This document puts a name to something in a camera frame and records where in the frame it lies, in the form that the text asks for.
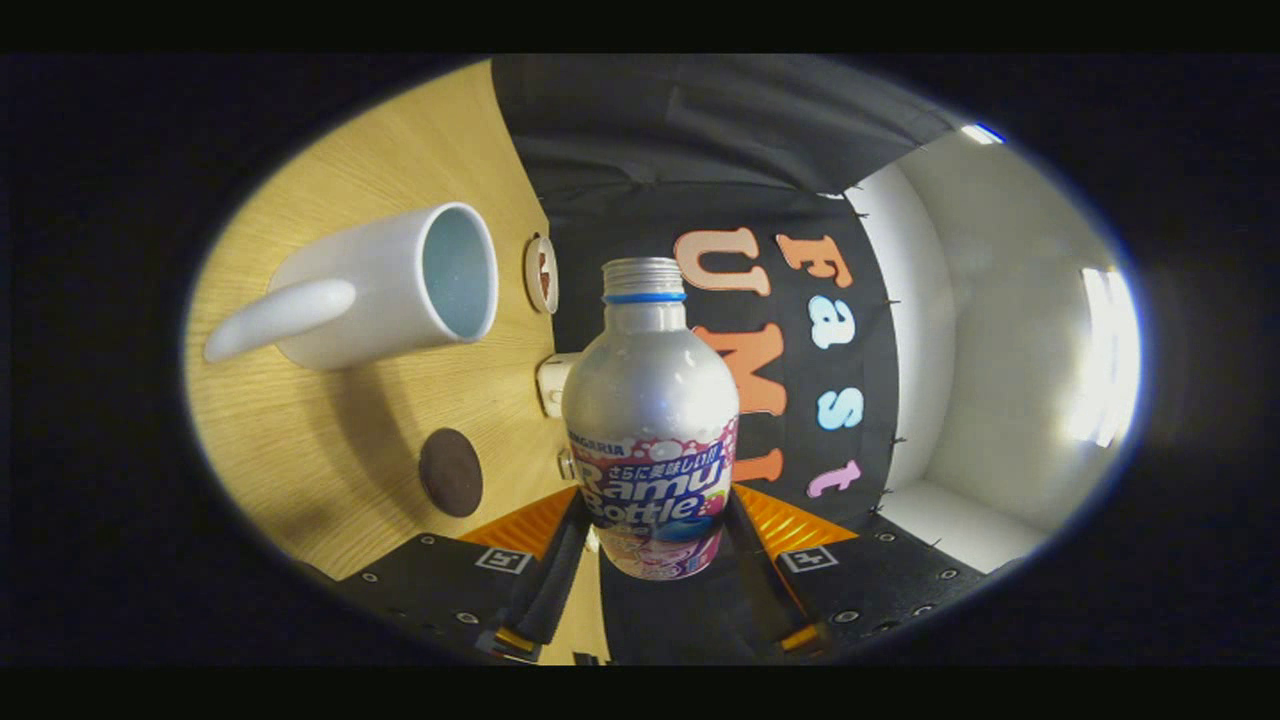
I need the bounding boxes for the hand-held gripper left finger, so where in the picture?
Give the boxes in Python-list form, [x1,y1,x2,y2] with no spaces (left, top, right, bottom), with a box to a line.
[340,487,592,664]

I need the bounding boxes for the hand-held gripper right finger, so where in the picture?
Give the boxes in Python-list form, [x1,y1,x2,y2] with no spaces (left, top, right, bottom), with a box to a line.
[724,484,1022,657]

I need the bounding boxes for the dark brown round coaster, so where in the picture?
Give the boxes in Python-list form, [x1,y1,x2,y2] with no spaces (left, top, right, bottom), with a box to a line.
[419,428,484,518]

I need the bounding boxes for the silver juice bottle pink label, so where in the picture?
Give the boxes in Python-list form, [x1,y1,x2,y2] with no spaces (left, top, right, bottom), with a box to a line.
[562,257,741,582]

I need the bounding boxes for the white ceramic cup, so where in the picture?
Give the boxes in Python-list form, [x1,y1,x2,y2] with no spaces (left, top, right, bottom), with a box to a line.
[204,202,500,372]

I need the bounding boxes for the white toaster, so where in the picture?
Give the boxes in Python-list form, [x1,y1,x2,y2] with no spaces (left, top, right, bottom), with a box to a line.
[537,352,583,419]

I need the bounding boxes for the wooden table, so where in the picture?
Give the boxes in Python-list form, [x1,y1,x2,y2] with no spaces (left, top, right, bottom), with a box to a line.
[185,60,612,666]

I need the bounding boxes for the small white plate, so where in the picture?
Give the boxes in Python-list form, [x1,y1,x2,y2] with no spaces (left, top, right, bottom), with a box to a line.
[524,235,559,314]

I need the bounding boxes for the wide ceiling light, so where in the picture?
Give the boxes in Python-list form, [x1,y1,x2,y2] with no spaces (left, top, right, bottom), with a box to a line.
[1062,265,1142,448]

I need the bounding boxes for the black backdrop cloth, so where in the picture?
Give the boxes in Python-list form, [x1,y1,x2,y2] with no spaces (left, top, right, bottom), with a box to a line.
[490,55,966,666]

